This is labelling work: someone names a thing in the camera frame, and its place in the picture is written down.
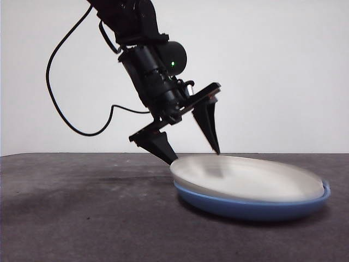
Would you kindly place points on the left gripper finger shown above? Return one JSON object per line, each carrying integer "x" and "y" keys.
{"x": 207, "y": 120}
{"x": 158, "y": 144}

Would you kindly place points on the blue round plate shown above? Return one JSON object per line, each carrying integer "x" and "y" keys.
{"x": 245, "y": 211}

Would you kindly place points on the white round plate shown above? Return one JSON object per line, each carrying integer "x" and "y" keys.
{"x": 245, "y": 180}

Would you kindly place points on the pale grey left wrist camera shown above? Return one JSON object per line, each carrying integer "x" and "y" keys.
{"x": 190, "y": 89}

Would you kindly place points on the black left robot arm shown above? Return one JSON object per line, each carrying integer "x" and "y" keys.
{"x": 141, "y": 68}

